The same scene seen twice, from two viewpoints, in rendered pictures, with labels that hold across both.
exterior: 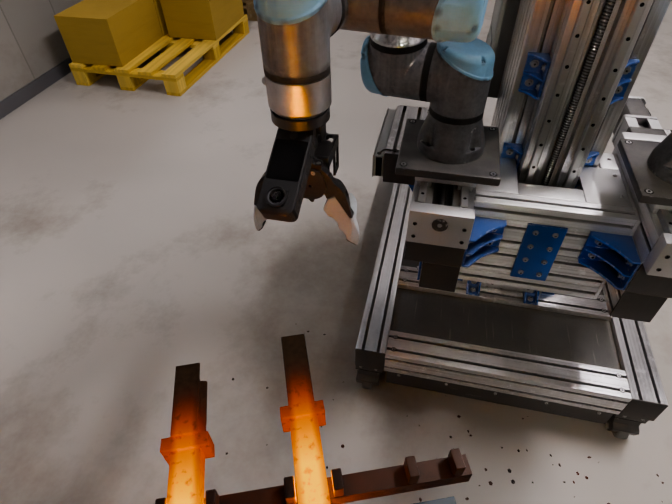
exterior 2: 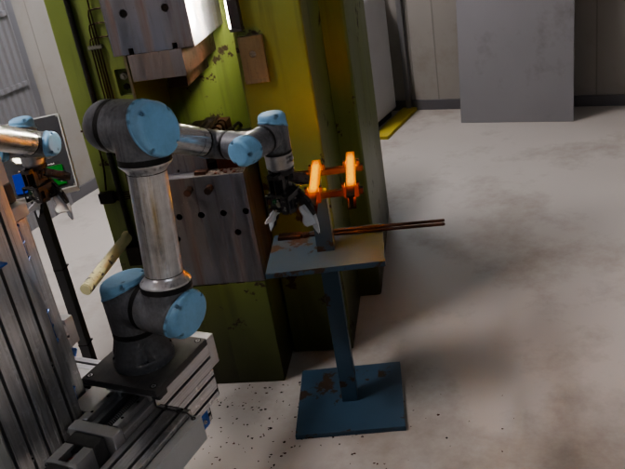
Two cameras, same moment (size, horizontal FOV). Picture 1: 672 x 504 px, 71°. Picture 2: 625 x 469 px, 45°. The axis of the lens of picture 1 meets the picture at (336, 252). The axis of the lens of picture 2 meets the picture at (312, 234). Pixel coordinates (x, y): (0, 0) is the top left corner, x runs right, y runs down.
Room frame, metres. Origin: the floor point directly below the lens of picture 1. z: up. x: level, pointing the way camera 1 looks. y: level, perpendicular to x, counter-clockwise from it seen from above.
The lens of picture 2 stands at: (2.37, 0.60, 1.81)
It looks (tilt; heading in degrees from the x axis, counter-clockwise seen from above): 25 degrees down; 195
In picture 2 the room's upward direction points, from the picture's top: 10 degrees counter-clockwise
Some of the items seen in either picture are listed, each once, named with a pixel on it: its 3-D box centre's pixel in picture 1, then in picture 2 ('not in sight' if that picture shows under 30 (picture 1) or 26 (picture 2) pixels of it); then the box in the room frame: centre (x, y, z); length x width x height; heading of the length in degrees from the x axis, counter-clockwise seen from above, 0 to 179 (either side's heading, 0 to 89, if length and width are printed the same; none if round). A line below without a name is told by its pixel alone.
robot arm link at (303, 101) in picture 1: (296, 90); (280, 160); (0.52, 0.04, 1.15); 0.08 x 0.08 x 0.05
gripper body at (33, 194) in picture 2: not in sight; (38, 182); (0.32, -0.83, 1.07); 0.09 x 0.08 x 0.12; 166
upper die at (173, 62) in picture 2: not in sight; (174, 52); (-0.32, -0.54, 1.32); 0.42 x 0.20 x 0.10; 4
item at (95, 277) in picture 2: not in sight; (108, 261); (0.00, -0.87, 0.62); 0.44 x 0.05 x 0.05; 4
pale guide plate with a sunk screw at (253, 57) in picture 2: not in sight; (254, 59); (-0.26, -0.22, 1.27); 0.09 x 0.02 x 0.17; 94
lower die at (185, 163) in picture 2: not in sight; (194, 143); (-0.32, -0.54, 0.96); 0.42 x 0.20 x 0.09; 4
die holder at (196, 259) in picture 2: not in sight; (222, 203); (-0.33, -0.49, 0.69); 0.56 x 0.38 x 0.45; 4
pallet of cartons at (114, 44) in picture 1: (163, 25); not in sight; (3.60, 1.22, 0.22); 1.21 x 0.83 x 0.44; 166
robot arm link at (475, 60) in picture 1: (458, 74); (129, 300); (0.94, -0.26, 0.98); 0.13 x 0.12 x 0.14; 69
